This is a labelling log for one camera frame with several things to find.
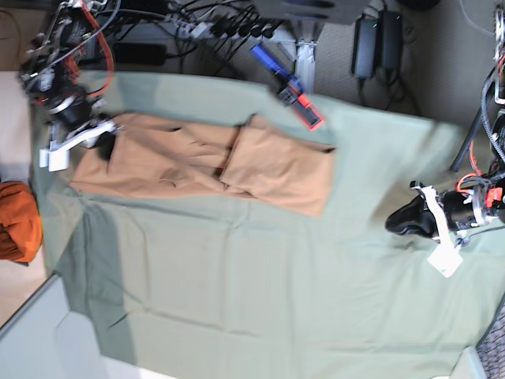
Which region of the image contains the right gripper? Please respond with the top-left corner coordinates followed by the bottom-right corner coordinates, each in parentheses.
top-left (46, 92), bottom-right (118, 161)

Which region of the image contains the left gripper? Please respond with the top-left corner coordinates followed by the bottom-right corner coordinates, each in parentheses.
top-left (385, 185), bottom-right (504, 238)

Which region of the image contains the tan T-shirt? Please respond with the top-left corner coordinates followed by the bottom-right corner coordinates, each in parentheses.
top-left (69, 113), bottom-right (336, 216)

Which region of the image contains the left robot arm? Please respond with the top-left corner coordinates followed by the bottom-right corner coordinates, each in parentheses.
top-left (385, 1), bottom-right (504, 246)

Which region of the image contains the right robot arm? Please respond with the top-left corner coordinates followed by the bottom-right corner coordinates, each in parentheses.
top-left (18, 1), bottom-right (121, 171)

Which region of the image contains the orange folded cloth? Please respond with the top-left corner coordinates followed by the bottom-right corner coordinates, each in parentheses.
top-left (1, 182), bottom-right (43, 266)

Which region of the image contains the green table cloth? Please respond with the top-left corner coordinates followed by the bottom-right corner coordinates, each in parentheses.
top-left (32, 72), bottom-right (504, 378)

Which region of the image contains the black power strip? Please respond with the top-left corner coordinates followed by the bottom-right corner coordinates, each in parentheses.
top-left (166, 18), bottom-right (290, 40)

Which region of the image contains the black power adapter brick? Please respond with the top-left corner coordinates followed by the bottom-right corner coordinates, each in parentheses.
top-left (351, 17), bottom-right (377, 79)

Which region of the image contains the grey plastic bin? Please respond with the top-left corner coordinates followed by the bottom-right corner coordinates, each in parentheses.
top-left (1, 276), bottom-right (108, 379)

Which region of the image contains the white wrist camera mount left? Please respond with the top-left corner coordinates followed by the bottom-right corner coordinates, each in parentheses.
top-left (410, 181), bottom-right (471, 279)

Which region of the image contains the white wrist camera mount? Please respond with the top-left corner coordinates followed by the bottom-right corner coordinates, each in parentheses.
top-left (410, 181), bottom-right (471, 279)
top-left (39, 120), bottom-right (118, 172)

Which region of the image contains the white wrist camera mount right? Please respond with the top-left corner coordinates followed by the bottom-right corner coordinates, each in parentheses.
top-left (39, 120), bottom-right (118, 172)

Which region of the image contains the blue handled red clamp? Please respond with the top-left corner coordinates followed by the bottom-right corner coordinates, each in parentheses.
top-left (249, 43), bottom-right (324, 131)

